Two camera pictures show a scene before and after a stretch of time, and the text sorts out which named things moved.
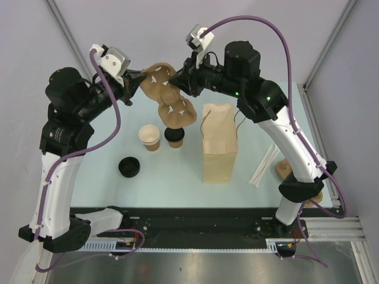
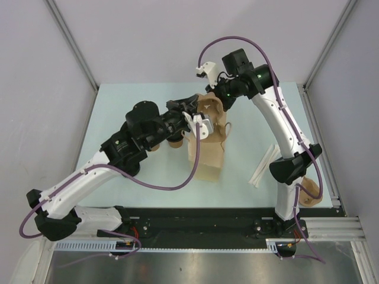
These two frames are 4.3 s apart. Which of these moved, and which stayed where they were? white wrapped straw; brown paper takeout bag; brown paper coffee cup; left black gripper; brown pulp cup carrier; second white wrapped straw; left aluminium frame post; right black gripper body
Moved: left black gripper; brown paper takeout bag; right black gripper body; brown pulp cup carrier
Stayed: white wrapped straw; second white wrapped straw; left aluminium frame post; brown paper coffee cup
